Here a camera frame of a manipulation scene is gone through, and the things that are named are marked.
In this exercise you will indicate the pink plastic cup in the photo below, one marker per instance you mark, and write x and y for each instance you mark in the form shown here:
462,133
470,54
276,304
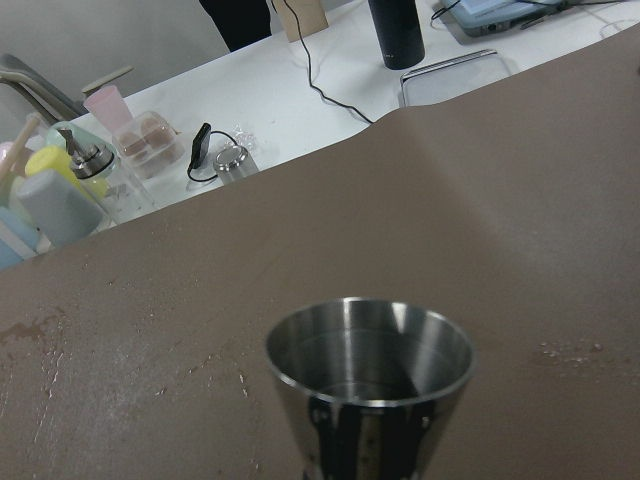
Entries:
109,108

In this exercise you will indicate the small steel tin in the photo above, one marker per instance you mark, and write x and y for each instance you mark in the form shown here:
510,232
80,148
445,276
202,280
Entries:
234,163

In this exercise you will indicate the black water bottle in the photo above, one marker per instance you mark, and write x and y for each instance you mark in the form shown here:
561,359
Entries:
398,31

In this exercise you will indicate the clear box brown sponges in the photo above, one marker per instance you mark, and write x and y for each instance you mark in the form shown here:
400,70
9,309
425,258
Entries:
148,145

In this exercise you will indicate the grey plastic cup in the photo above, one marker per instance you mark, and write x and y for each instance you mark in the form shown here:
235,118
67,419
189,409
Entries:
58,209

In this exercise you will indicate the glass oil dispenser bottle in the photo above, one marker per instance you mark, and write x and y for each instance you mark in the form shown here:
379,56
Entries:
110,183

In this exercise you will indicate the small black dongle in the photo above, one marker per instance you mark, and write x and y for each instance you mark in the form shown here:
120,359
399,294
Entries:
200,149

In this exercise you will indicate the steel jigger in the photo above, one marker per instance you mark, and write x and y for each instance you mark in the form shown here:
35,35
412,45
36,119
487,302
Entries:
368,386

